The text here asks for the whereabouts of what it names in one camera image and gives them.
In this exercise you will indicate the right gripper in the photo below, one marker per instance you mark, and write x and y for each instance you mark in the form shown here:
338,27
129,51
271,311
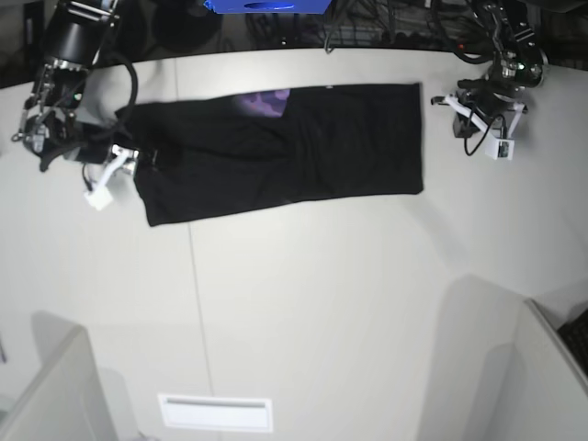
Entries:
105,151

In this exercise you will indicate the blue box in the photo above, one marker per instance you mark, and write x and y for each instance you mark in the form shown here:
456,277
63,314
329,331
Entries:
267,6

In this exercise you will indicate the white partition panel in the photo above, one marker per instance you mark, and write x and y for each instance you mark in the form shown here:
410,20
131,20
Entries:
544,391
65,400

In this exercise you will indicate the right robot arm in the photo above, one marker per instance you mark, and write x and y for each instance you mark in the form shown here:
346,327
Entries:
81,35

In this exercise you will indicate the black power strip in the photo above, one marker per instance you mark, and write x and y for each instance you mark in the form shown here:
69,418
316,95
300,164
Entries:
412,41

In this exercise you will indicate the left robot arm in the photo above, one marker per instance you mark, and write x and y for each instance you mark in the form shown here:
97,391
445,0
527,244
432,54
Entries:
515,63

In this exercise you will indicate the black T-shirt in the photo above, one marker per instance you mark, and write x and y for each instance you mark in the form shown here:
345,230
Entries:
269,149

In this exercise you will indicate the white right partition panel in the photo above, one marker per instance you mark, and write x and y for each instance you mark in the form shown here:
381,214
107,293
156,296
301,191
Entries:
544,391

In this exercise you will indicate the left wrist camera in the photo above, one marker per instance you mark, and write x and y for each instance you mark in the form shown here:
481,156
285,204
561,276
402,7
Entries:
498,149

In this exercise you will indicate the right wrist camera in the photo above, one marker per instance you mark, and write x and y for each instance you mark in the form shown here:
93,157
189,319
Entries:
99,198

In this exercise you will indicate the white table cable slot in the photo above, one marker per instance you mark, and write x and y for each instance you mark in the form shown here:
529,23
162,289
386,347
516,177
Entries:
217,414

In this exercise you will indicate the white left partition panel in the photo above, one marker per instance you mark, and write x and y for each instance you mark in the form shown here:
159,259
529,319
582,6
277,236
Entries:
65,400

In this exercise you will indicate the black keyboard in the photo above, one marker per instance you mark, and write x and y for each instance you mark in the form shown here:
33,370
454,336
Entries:
574,334

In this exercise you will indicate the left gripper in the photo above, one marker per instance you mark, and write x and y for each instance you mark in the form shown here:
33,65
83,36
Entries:
485,100

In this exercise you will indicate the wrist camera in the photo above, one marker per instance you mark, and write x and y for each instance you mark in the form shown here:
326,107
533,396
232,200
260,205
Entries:
498,149
99,198

